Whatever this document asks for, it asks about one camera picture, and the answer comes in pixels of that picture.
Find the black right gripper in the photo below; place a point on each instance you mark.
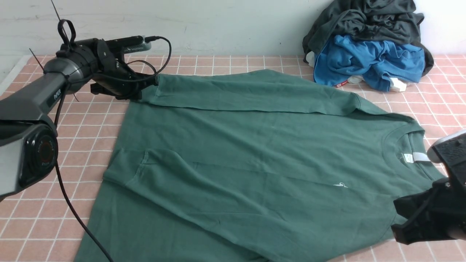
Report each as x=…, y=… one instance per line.
x=438, y=214

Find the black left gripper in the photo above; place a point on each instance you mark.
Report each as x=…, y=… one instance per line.
x=104, y=58

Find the green long-sleeved shirt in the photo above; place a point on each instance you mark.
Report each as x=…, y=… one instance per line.
x=255, y=167

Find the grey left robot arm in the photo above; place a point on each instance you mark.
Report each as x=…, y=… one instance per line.
x=29, y=146

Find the blue crumpled garment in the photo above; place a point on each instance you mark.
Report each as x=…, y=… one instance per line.
x=377, y=61

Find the dark grey crumpled garment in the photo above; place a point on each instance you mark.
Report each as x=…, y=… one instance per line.
x=394, y=20

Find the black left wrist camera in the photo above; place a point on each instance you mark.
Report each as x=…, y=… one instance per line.
x=129, y=44

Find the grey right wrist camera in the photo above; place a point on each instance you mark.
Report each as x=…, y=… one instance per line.
x=449, y=150

